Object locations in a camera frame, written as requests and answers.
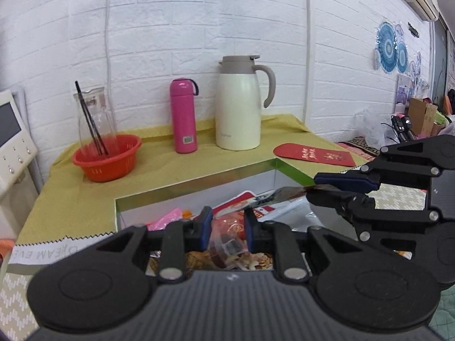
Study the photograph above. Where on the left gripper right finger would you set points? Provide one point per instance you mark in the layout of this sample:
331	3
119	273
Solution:
254	233

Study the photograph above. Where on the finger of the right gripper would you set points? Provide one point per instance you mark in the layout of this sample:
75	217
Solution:
349	181
345	203

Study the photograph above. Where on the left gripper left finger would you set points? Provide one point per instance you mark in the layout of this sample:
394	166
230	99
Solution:
205	218

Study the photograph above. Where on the pink-topped dried snack bag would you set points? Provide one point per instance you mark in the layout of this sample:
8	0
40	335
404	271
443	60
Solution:
161	223

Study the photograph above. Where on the mixed nuts packet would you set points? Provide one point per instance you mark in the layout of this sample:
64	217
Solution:
228	249

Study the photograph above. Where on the green cardboard box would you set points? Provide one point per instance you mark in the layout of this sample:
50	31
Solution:
212	190

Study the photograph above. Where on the red envelope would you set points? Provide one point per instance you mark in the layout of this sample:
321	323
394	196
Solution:
313	154

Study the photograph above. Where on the brown cardboard box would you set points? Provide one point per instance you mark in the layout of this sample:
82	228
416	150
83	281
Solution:
422	116

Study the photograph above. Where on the red plastic basket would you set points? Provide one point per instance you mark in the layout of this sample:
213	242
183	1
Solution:
110	168

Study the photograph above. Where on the cream thermal jug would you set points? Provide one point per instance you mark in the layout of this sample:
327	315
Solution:
238	102

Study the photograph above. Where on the black chopsticks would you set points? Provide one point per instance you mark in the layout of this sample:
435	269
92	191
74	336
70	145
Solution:
94	132

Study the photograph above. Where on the pink thermos bottle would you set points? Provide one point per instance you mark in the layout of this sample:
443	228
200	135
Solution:
182	94

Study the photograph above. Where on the yellow-green tablecloth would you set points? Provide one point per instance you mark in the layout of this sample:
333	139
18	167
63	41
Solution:
71	205

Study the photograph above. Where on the blue paper fan decoration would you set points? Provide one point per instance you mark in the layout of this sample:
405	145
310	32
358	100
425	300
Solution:
386	55

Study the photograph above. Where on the clear glass carafe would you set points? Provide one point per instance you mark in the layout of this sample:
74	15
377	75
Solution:
102	114

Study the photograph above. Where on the beige patterned table mat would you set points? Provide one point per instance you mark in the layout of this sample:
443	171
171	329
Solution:
25	260

